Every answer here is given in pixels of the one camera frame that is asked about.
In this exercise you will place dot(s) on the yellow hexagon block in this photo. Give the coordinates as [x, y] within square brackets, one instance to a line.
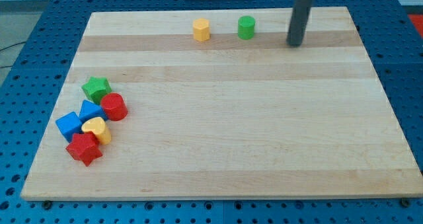
[201, 29]

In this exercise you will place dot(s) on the wooden board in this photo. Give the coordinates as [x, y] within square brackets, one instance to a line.
[229, 118]

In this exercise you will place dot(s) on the green cylinder block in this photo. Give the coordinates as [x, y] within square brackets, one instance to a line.
[246, 27]

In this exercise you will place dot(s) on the red cylinder block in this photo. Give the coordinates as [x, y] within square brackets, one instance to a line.
[114, 106]

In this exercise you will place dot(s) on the yellow heart block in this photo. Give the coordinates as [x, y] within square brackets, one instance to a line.
[99, 128]

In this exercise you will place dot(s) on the green star block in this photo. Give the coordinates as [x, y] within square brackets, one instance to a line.
[96, 88]

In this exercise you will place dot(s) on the blue triangle block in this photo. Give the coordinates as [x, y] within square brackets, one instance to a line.
[91, 110]

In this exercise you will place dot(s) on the red star block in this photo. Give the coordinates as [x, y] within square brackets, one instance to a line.
[84, 147]

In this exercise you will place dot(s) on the blue cube block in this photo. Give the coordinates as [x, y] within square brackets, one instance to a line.
[68, 125]

